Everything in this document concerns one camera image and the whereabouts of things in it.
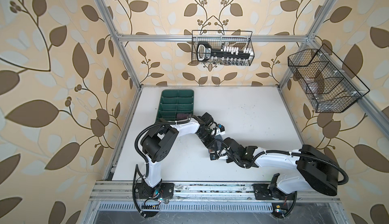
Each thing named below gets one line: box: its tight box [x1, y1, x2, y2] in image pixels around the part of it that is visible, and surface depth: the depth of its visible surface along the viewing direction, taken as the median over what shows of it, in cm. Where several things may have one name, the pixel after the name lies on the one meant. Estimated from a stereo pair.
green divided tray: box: [156, 89, 194, 122], surface depth 105 cm
